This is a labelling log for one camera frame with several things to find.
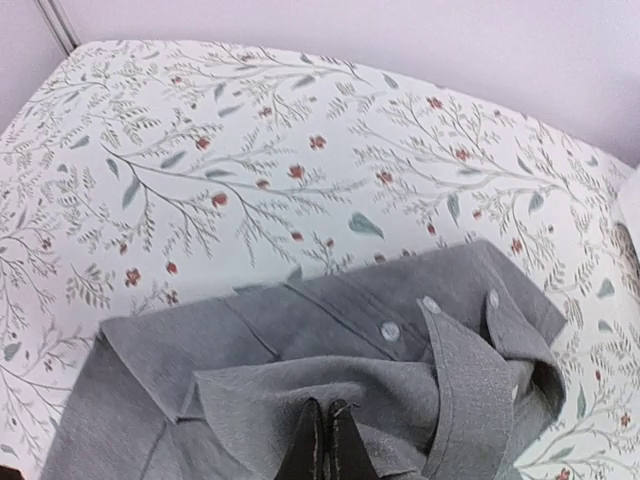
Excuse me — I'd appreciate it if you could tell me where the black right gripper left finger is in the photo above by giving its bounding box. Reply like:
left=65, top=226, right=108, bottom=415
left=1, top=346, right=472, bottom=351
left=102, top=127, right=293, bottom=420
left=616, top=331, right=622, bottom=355
left=274, top=398, right=325, bottom=480

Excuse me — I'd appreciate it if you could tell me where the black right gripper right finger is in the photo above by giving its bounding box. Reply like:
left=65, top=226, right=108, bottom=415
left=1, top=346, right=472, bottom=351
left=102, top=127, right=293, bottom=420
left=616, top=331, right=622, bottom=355
left=328, top=399, right=379, bottom=480

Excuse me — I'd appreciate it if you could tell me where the grey long sleeve shirt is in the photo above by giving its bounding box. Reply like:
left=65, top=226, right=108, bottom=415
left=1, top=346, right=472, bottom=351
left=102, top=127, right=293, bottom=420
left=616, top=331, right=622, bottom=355
left=42, top=240, right=566, bottom=479

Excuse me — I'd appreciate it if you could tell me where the floral patterned table cloth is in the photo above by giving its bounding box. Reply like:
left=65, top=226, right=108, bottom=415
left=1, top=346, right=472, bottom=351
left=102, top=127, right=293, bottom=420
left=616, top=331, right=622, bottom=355
left=1, top=41, right=639, bottom=479

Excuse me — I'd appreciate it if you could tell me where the left aluminium frame post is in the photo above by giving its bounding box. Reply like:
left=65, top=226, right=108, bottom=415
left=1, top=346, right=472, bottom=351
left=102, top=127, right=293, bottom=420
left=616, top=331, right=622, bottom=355
left=35, top=0, right=81, bottom=55

